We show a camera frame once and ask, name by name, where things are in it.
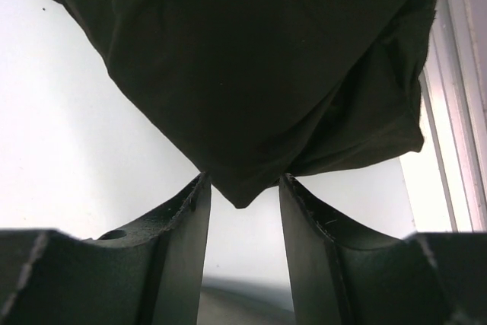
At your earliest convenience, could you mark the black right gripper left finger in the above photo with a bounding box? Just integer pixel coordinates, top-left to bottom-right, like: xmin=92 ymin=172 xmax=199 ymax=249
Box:
xmin=1 ymin=174 xmax=211 ymax=325

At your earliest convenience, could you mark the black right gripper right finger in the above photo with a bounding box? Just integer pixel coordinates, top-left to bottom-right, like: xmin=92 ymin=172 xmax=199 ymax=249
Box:
xmin=279 ymin=175 xmax=486 ymax=325

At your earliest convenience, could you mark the black t-shirt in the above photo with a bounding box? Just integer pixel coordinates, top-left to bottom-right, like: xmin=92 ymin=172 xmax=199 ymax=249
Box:
xmin=53 ymin=0 xmax=437 ymax=209

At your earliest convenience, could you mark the aluminium frame rail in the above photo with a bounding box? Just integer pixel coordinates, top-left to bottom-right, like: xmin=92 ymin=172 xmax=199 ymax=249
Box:
xmin=423 ymin=0 xmax=486 ymax=232

